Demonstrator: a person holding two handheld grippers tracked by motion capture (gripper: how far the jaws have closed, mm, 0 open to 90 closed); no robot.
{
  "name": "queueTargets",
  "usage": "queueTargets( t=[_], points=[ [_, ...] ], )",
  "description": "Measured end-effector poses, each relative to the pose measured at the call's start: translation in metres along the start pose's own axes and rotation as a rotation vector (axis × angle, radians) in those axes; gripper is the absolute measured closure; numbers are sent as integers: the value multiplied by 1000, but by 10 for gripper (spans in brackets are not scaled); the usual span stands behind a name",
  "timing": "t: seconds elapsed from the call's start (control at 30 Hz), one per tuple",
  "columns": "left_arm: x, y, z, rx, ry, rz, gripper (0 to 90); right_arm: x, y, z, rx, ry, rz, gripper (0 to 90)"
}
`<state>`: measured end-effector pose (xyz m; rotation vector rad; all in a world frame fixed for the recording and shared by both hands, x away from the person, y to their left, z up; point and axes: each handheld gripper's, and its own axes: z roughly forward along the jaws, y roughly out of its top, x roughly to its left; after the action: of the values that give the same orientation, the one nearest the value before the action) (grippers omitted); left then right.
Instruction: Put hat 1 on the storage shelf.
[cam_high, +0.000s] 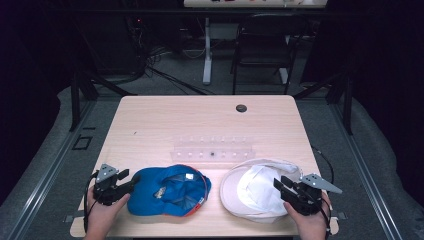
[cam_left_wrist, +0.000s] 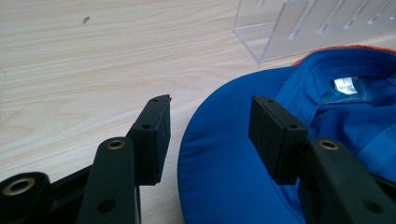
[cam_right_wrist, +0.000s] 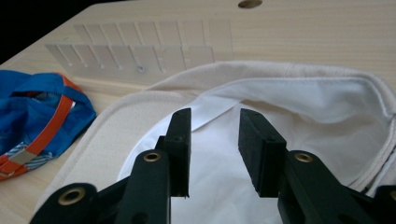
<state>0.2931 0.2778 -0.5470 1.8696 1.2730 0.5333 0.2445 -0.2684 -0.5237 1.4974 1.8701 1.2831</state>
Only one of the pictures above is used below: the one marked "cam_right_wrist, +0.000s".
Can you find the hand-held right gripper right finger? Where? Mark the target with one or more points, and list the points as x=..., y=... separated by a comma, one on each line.
x=258, y=155

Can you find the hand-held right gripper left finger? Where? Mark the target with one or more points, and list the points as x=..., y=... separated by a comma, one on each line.
x=179, y=155

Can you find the beige cap with white lining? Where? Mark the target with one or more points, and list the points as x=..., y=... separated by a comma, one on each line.
x=109, y=130

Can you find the clear acrylic rack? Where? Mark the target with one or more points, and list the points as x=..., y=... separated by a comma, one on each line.
x=124, y=59

